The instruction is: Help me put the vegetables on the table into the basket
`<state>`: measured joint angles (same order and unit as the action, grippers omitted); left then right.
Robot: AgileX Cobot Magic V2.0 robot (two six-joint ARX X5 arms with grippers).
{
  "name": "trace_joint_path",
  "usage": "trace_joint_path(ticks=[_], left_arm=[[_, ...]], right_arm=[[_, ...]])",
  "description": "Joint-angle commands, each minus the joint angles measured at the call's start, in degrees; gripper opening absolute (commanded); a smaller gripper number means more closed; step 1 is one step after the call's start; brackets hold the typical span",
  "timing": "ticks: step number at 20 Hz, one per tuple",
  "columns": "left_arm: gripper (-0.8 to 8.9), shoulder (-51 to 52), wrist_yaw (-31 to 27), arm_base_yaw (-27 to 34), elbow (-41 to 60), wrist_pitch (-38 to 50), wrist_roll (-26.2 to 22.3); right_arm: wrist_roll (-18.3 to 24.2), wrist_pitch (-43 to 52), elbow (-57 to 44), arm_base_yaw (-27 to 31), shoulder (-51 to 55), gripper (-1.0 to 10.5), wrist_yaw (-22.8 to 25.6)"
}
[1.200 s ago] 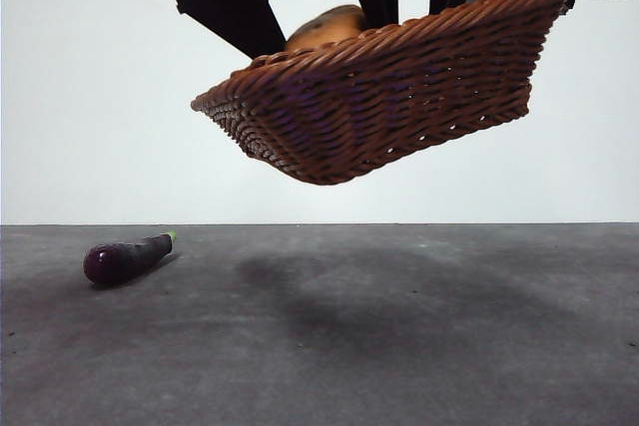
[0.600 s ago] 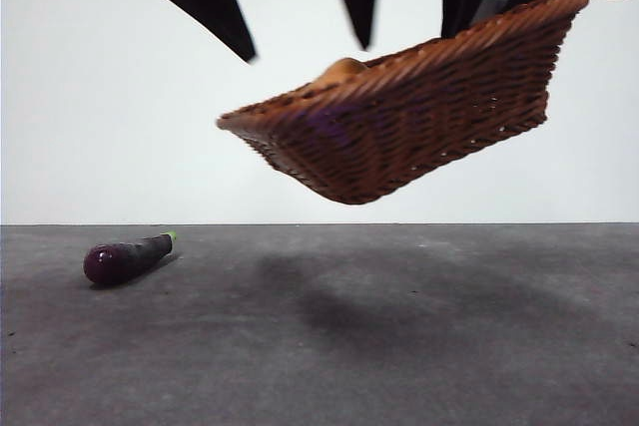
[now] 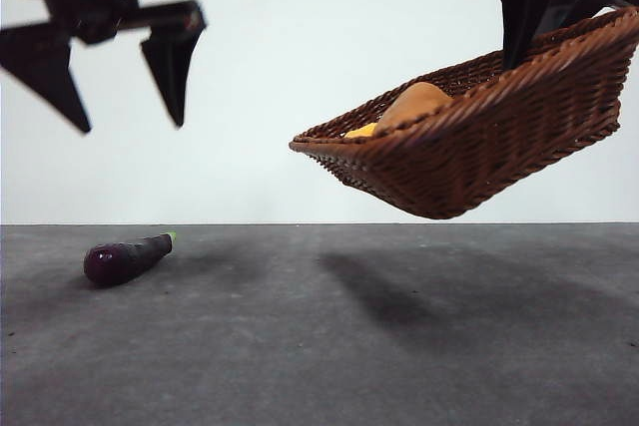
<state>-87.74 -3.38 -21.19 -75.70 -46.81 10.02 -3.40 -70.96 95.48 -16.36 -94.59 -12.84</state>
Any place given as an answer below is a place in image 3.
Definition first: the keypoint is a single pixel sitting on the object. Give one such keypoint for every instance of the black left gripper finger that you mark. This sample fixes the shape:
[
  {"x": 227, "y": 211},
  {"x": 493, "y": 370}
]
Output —
[
  {"x": 40, "y": 64},
  {"x": 172, "y": 72}
]

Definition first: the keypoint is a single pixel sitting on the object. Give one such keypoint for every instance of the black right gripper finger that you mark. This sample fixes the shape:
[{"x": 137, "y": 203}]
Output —
[
  {"x": 566, "y": 17},
  {"x": 516, "y": 12}
]

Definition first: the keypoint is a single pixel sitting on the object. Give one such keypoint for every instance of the brown potato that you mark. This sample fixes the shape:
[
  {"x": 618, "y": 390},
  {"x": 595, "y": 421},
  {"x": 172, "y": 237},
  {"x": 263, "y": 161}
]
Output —
[{"x": 414, "y": 104}]

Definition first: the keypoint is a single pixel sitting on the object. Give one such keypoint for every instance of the brown wicker basket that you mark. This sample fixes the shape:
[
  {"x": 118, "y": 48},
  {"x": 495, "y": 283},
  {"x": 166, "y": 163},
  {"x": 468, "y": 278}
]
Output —
[{"x": 479, "y": 146}]

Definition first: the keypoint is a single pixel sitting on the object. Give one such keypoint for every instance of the yellow squash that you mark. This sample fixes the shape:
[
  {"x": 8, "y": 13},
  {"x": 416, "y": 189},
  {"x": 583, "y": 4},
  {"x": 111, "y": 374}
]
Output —
[{"x": 362, "y": 130}]

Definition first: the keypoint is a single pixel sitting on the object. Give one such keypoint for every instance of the purple eggplant with green stem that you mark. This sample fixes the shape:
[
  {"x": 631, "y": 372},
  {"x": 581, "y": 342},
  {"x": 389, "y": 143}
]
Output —
[{"x": 122, "y": 262}]

